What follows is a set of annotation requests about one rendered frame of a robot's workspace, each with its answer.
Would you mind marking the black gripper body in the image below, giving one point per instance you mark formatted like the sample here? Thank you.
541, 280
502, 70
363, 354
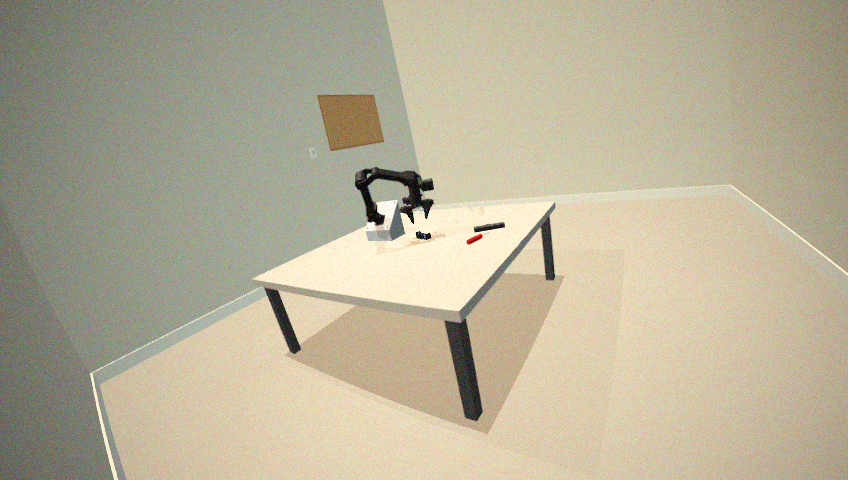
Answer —
417, 202

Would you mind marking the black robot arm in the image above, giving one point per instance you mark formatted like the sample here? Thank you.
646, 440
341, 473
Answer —
408, 178

